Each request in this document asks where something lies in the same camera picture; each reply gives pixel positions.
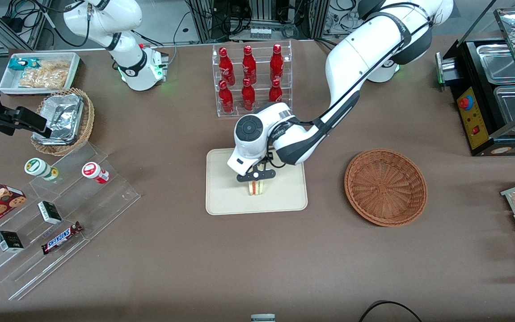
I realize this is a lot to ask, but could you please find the triangular sandwich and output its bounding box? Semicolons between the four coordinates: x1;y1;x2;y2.
247;179;267;196

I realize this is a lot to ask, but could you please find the cream rectangular tray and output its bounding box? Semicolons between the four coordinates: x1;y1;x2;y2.
205;148;308;216

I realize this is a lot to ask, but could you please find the aluminium foil tray stack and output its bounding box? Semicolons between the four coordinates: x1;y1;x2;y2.
33;93;84;146

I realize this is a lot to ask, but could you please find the light wicker basket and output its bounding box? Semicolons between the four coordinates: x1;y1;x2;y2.
31;88;95;157

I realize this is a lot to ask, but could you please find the brown wicker basket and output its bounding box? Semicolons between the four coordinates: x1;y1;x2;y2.
344;148;428;227

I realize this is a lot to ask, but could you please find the white plastic snack bin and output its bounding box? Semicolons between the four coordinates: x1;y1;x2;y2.
0;52;81;95

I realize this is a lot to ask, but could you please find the green sunflower lidded cup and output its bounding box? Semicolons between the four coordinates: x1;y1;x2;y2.
24;158;59;182

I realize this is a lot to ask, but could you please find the clear bag of chips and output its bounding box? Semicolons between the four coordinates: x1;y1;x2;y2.
18;60;71;89

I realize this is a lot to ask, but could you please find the teal snack packet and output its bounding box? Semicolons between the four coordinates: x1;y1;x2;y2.
8;57;41;71

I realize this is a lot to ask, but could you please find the red lidded white cup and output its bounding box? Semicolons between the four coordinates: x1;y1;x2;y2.
82;162;110;185

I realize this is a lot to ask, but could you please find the black box with white label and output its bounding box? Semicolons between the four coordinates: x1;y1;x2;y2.
38;201;63;225

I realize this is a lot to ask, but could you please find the clear acrylic tiered shelf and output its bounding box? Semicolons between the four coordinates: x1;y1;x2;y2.
0;141;141;301

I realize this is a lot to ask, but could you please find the black box with gold print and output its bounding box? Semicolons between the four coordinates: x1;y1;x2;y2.
0;231;25;253

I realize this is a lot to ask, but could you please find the Snickers chocolate bar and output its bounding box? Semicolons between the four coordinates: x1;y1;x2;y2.
41;221;83;255

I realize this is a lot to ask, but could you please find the clear acrylic bottle rack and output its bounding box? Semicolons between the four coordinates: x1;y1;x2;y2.
212;40;293;118

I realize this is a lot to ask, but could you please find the white power strip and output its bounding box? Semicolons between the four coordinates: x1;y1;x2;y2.
249;27;285;40

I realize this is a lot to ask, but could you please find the black food warmer machine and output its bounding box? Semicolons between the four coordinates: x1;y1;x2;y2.
435;0;515;157

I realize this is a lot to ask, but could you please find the black cable loop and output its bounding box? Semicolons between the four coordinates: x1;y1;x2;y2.
359;301;422;322

